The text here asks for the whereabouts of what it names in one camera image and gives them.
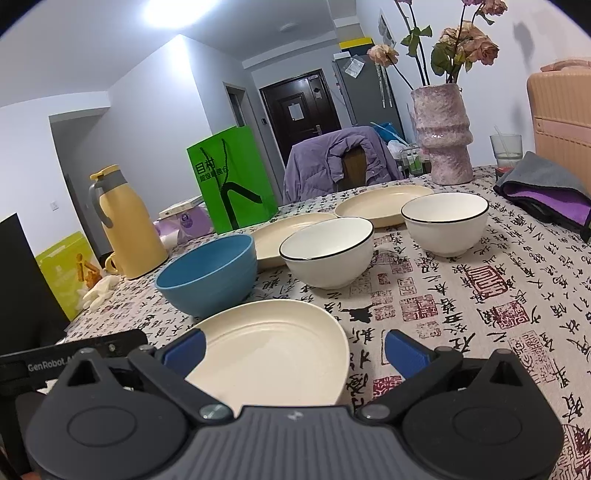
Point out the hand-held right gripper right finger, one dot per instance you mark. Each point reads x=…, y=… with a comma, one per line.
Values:
x=406, y=355

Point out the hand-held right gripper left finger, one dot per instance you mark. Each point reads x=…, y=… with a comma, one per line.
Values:
x=187, y=350

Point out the blue bowl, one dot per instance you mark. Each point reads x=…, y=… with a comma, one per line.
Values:
x=207, y=281

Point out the cream plate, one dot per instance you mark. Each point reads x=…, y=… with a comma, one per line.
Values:
x=272, y=240
x=369, y=205
x=268, y=350

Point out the white bowl with black rim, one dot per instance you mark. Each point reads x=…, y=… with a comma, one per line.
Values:
x=323, y=263
x=443, y=235

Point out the calligraphy printed tablecloth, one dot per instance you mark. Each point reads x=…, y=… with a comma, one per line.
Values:
x=461, y=300

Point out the black paper bag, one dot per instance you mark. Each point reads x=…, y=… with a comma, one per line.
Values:
x=23, y=286

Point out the white rubber gloves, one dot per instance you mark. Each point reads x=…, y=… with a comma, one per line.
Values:
x=99, y=290

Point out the yellow-green gift bag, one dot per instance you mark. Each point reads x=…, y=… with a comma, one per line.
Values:
x=60, y=272

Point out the purple tissue pack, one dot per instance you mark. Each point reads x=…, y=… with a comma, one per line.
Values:
x=184, y=226

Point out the yellow thermos jug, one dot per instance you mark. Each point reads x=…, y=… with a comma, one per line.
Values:
x=134, y=230

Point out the white flat box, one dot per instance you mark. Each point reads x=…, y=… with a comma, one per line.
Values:
x=180, y=207

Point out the green paper bag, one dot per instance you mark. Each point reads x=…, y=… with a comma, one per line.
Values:
x=240, y=184

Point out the storage rack with bottles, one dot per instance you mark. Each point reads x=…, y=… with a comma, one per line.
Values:
x=415, y=161

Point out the wooden chair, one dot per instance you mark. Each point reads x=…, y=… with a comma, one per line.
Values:
x=353, y=168

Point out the red box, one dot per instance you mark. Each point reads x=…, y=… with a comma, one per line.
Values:
x=501, y=172

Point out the purple padded jacket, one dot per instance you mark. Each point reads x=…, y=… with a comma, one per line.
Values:
x=309, y=170

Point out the pink ceramic vase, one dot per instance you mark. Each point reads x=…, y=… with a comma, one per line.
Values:
x=443, y=138

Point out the grey and purple towel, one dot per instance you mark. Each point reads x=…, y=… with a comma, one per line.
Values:
x=540, y=180

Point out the blue plastic bag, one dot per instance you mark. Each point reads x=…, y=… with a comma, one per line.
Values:
x=388, y=131

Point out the glass cup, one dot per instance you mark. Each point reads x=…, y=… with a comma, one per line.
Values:
x=505, y=152

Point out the dark entrance door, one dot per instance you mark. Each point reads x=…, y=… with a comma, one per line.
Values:
x=277, y=131

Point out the grey refrigerator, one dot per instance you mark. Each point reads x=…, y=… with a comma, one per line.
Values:
x=364, y=101

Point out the white door notice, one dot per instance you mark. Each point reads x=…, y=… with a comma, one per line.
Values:
x=295, y=112

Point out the pink suitcase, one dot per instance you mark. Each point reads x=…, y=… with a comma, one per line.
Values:
x=563, y=129

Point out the white paper sheet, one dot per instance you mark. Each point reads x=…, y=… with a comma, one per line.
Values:
x=354, y=66

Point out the yellow and black box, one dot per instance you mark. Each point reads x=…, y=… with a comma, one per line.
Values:
x=355, y=44

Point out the dried pink roses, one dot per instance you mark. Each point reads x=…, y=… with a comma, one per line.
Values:
x=471, y=41

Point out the wall picture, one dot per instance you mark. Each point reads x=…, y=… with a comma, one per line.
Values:
x=387, y=27

